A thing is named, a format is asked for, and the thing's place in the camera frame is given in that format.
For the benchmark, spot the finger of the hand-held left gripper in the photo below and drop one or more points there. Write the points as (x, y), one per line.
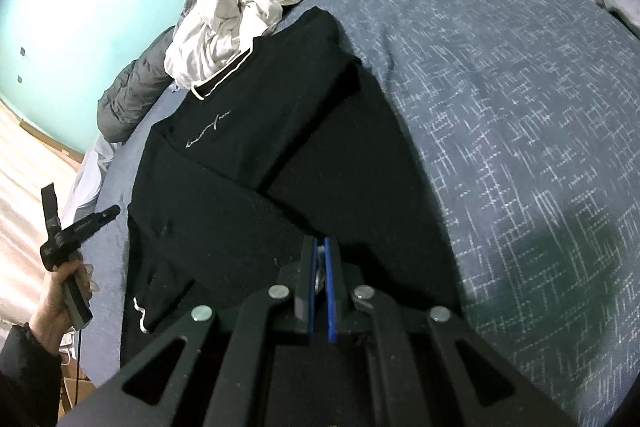
(102, 216)

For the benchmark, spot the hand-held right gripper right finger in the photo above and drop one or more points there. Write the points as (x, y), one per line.
(330, 292)

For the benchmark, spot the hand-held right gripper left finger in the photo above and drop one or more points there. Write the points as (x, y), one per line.
(312, 292)

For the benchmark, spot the black sweater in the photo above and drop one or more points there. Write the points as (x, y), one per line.
(300, 107)

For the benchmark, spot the person's left forearm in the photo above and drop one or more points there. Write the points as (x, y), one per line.
(27, 377)

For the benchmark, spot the person's left hand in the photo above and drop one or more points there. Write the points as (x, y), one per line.
(47, 307)

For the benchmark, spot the pale crumpled cloth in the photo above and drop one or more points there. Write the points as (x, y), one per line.
(95, 172)

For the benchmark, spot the dark grey duvet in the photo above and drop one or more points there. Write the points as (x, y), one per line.
(130, 97)

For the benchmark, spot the white crumpled garment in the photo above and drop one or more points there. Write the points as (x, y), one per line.
(225, 7)

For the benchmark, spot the bed with blue sheet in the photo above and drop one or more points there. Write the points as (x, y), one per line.
(500, 107)

